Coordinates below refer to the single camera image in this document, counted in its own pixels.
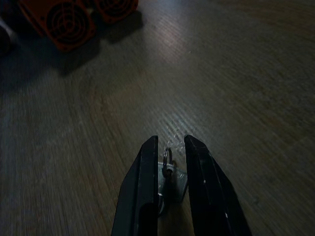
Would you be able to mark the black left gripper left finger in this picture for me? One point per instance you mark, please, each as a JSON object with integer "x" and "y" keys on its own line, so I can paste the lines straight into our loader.
{"x": 144, "y": 186}

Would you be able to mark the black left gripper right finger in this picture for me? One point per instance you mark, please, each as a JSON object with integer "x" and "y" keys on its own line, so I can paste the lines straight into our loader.
{"x": 209, "y": 186}

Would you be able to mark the orange box with round grille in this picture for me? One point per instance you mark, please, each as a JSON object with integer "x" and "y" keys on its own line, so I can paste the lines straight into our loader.
{"x": 114, "y": 8}
{"x": 57, "y": 23}

